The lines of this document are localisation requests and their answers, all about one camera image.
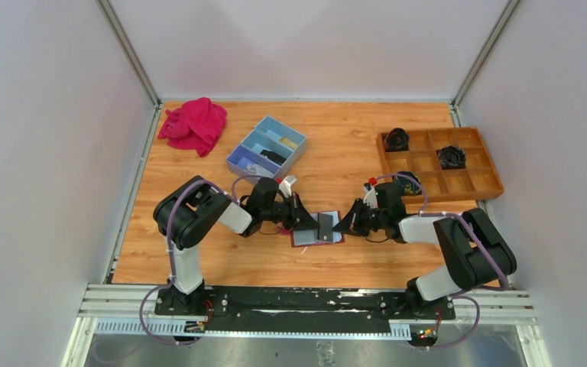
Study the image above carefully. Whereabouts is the silver VIP card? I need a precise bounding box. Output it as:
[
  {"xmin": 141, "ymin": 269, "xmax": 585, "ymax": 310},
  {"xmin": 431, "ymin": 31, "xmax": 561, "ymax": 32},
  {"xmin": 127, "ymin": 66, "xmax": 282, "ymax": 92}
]
[{"xmin": 245, "ymin": 161, "xmax": 271, "ymax": 177}]

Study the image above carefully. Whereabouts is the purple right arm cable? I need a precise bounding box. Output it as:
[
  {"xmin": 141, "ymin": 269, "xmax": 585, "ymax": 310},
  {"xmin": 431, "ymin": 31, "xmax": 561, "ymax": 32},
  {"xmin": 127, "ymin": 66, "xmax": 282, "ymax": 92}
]
[{"xmin": 368, "ymin": 173, "xmax": 511, "ymax": 350}]

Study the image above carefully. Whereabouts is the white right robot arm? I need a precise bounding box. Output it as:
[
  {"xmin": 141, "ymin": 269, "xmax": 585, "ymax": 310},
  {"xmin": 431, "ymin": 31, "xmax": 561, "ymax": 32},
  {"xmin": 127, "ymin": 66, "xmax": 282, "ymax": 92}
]
[{"xmin": 333, "ymin": 182, "xmax": 517, "ymax": 307}]

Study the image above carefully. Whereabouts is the blue compartment organizer box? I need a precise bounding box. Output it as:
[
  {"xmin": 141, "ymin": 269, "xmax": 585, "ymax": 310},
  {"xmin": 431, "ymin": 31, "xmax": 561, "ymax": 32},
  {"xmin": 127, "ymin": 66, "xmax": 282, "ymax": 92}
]
[{"xmin": 225, "ymin": 115, "xmax": 308, "ymax": 178}]

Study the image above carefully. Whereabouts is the aluminium frame rail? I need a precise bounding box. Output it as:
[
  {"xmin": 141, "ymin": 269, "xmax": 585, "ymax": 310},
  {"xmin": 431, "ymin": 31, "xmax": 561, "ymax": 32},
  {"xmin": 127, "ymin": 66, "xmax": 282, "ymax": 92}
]
[{"xmin": 78, "ymin": 284, "xmax": 537, "ymax": 340}]

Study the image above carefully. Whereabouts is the wooden compartment tray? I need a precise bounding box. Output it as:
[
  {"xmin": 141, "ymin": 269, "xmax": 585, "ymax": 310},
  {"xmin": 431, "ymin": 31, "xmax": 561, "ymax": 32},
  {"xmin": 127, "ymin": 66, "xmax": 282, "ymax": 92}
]
[{"xmin": 375, "ymin": 128, "xmax": 504, "ymax": 203}]

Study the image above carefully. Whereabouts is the dark card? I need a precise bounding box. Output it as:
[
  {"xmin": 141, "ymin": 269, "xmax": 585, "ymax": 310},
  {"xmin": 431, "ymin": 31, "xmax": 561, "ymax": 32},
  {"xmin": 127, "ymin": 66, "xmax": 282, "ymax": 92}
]
[{"xmin": 317, "ymin": 213, "xmax": 334, "ymax": 243}]

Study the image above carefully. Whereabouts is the crumpled pink cloth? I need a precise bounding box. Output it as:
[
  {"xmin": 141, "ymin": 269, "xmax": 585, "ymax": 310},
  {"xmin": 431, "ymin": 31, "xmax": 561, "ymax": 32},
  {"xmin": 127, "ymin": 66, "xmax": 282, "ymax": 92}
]
[{"xmin": 157, "ymin": 97, "xmax": 227, "ymax": 158}]

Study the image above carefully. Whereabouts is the gold card in box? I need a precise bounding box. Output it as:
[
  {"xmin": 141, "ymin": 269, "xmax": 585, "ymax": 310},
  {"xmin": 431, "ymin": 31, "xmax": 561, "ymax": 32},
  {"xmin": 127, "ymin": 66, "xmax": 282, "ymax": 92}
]
[{"xmin": 279, "ymin": 137, "xmax": 298, "ymax": 150}]

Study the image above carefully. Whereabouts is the red leather card holder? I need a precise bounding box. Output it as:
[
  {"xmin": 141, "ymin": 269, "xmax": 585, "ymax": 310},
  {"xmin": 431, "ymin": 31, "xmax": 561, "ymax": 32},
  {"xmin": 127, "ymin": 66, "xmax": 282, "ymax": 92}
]
[{"xmin": 290, "ymin": 210, "xmax": 345, "ymax": 248}]

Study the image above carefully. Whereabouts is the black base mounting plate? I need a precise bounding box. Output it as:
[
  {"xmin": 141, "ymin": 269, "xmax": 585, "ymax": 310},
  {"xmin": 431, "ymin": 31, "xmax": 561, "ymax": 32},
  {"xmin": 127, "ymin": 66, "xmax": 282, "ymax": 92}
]
[{"xmin": 154, "ymin": 286, "xmax": 456, "ymax": 333}]

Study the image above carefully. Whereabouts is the black item in box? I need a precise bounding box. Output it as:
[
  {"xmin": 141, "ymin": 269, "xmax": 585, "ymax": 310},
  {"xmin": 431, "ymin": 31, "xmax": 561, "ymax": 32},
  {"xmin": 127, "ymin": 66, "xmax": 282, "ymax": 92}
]
[{"xmin": 260, "ymin": 149, "xmax": 287, "ymax": 166}]

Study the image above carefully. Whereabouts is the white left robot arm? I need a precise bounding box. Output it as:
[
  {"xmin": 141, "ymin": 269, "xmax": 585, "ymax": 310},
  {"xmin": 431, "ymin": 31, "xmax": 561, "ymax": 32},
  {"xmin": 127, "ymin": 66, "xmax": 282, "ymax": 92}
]
[{"xmin": 153, "ymin": 176, "xmax": 320, "ymax": 296}]

